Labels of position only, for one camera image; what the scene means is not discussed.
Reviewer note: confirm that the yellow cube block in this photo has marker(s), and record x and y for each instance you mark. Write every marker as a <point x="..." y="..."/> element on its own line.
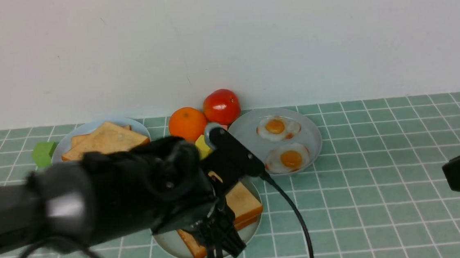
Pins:
<point x="203" y="149"/>

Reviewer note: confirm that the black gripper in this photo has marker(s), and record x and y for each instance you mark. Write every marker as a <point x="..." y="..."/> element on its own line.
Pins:
<point x="208" y="219"/>

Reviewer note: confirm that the front fried egg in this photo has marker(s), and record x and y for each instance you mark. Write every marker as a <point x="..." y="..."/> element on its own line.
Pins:
<point x="287" y="158"/>

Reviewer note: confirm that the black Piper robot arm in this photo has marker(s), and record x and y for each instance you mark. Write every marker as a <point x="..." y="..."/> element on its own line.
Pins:
<point x="75" y="205"/>

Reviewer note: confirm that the red tomato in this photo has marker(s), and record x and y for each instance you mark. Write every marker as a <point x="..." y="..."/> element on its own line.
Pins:
<point x="222" y="106"/>

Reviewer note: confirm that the grey plate with eggs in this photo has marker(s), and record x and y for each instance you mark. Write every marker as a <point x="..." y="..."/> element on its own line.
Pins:
<point x="244" y="130"/>

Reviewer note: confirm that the green round front plate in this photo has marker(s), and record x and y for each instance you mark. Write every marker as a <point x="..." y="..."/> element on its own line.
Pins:
<point x="173" y="245"/>

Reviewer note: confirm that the toast slice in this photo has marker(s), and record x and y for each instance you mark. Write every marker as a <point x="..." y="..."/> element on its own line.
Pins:
<point x="245" y="202"/>
<point x="129" y="142"/>
<point x="245" y="230"/>
<point x="104" y="135"/>

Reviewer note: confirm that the green cube block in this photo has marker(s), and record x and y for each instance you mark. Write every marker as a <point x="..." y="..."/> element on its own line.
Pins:
<point x="43" y="152"/>

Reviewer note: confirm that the fried egg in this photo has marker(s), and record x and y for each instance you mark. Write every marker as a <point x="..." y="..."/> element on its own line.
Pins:
<point x="287" y="158"/>
<point x="277" y="128"/>

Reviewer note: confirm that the light blue bread plate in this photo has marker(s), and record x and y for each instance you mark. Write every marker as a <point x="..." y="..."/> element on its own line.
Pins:
<point x="87" y="128"/>

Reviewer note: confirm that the back fried egg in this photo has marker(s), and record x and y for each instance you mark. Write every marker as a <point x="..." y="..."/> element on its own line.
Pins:
<point x="277" y="128"/>

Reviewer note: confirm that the orange fruit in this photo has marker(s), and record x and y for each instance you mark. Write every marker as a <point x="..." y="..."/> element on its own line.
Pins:
<point x="188" y="123"/>

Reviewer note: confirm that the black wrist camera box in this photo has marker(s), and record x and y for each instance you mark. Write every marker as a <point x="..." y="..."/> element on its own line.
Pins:
<point x="229" y="160"/>

